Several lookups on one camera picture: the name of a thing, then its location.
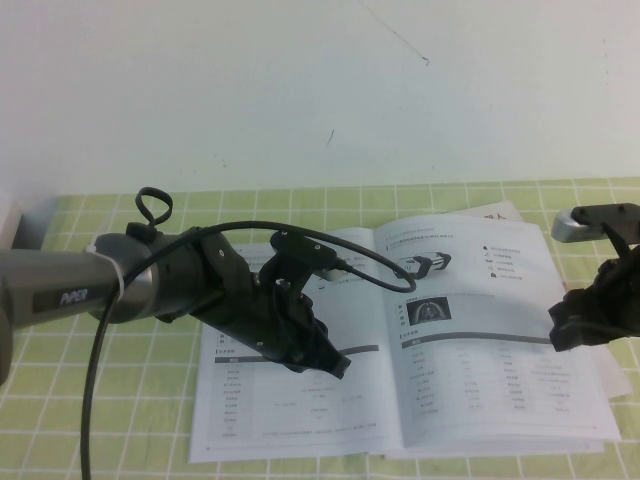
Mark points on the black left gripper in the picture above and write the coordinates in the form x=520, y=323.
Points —
x=247, y=320

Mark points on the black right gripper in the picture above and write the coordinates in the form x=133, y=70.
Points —
x=617, y=305

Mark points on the white product catalogue book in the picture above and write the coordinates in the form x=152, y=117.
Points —
x=450, y=390

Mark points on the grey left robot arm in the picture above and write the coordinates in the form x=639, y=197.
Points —
x=60, y=285

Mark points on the white brochure with red lettering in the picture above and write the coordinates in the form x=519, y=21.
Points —
x=495, y=212

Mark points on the green checked tablecloth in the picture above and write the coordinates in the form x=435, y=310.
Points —
x=150, y=425

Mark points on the white zip tie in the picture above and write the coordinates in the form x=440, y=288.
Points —
x=118, y=272

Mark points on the grey white box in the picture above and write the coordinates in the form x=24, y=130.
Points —
x=9, y=220

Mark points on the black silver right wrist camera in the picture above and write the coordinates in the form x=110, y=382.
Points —
x=567, y=227

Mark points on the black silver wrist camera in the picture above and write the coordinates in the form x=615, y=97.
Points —
x=567, y=227
x=302, y=248

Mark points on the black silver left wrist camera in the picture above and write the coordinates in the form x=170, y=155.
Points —
x=302, y=248

